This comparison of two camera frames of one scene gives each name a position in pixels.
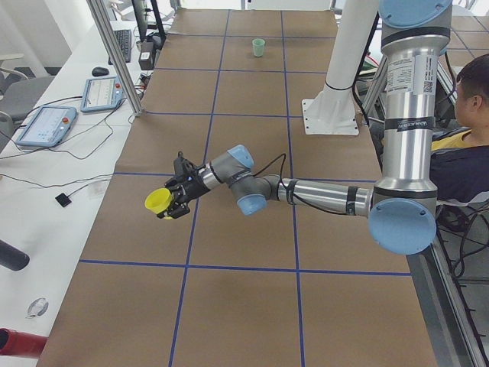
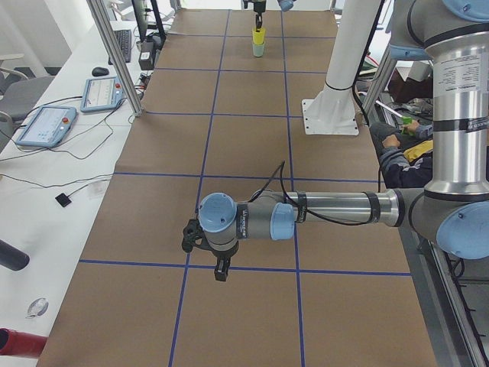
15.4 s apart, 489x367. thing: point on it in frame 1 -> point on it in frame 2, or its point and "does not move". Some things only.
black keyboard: [124, 37] does not move
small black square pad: [63, 199] does not move
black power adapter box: [147, 60] does not move
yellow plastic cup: [159, 200] -> [258, 37]
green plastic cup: [258, 45] does not move
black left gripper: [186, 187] -> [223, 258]
